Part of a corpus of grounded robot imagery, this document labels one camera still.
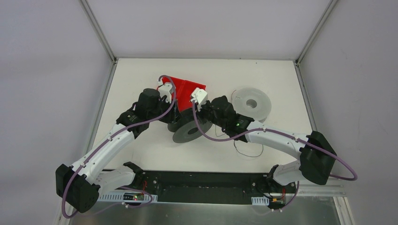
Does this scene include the thin blue wire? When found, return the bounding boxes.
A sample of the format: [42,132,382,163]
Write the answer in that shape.
[214,126,264,158]

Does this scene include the black cable spool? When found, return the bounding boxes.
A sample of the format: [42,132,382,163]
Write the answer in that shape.
[168,108,202,143]

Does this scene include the red two-compartment bin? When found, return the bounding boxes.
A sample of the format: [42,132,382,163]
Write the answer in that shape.
[158,75,206,112]

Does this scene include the white translucent cable spool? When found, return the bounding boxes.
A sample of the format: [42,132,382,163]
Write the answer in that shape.
[231,87,272,122]

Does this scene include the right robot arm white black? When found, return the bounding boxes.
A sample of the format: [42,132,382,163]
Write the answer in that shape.
[194,96,337,192]

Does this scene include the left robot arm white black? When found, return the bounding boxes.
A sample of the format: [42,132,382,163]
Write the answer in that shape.
[55,86,178,218]

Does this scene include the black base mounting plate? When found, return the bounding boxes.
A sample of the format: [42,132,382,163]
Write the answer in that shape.
[128,171,297,205]

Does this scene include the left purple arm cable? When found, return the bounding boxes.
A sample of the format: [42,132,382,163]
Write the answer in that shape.
[61,75,177,219]

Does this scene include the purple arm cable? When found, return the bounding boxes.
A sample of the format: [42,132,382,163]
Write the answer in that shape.
[61,75,177,219]
[191,101,359,182]

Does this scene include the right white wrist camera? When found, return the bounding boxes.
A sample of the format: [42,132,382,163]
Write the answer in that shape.
[190,88,208,106]

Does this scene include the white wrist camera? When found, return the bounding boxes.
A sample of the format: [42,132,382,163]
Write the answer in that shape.
[190,88,208,106]
[157,81,174,103]

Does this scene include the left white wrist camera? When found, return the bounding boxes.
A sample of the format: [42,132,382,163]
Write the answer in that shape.
[157,81,174,103]

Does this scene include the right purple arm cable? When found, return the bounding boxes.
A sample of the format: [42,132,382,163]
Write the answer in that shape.
[191,101,359,182]

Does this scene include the left aluminium frame post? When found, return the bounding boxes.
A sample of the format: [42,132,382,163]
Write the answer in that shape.
[79,0,117,64]

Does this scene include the aluminium frame post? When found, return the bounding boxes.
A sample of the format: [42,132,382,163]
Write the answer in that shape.
[79,0,117,64]
[295,0,339,66]

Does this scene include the right aluminium frame post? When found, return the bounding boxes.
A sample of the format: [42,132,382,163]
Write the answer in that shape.
[295,0,339,66]

